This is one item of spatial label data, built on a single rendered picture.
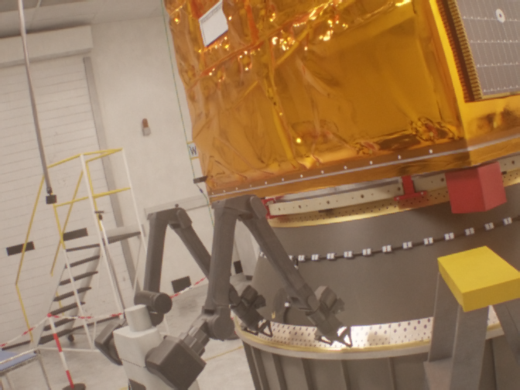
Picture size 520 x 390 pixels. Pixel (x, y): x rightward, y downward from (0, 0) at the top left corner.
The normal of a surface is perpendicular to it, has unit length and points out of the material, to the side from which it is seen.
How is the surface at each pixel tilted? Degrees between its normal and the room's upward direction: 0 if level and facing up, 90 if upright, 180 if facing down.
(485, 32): 90
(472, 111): 89
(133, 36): 90
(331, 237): 62
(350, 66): 88
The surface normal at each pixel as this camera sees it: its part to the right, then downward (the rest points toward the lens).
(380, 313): -0.54, -0.32
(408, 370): -0.41, 0.13
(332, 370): -0.65, 0.18
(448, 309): -0.15, 0.14
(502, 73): 0.49, -0.07
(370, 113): -0.84, 0.23
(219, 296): 0.58, -0.25
